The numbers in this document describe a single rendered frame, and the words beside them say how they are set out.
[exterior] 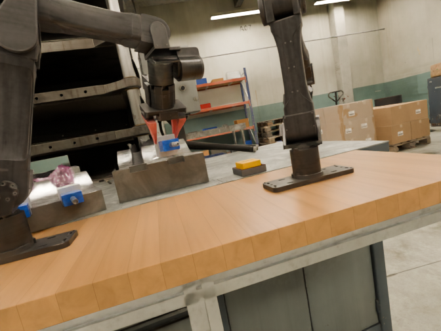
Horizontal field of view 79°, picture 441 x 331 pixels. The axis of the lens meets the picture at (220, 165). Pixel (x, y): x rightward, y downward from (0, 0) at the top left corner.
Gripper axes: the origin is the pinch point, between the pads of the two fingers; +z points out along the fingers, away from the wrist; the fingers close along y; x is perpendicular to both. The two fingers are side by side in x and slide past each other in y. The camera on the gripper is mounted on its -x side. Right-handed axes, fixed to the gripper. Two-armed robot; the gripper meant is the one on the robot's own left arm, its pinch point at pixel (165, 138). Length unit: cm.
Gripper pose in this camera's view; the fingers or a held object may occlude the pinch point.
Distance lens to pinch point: 72.6
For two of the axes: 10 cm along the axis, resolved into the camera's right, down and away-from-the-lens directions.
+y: -8.8, 2.1, -4.2
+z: -0.5, 8.4, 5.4
